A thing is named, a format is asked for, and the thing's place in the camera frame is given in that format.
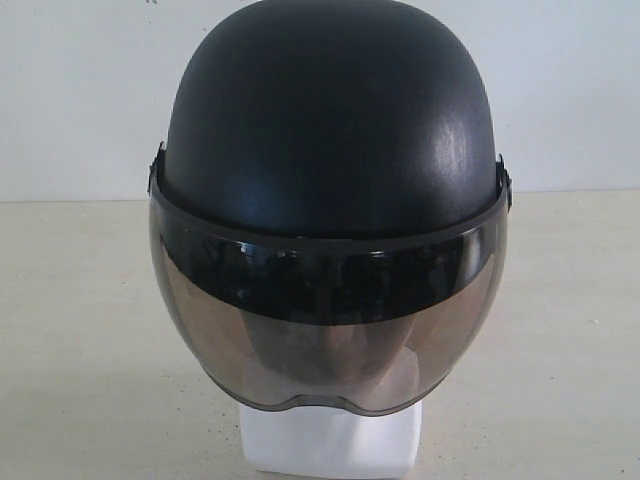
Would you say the black helmet with tinted visor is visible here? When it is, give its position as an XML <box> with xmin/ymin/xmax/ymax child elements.
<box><xmin>148</xmin><ymin>1</ymin><xmax>511</xmax><ymax>417</ymax></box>

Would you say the white mannequin head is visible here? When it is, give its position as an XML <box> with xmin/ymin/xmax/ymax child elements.
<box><xmin>239</xmin><ymin>402</ymin><xmax>423</xmax><ymax>463</ymax></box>

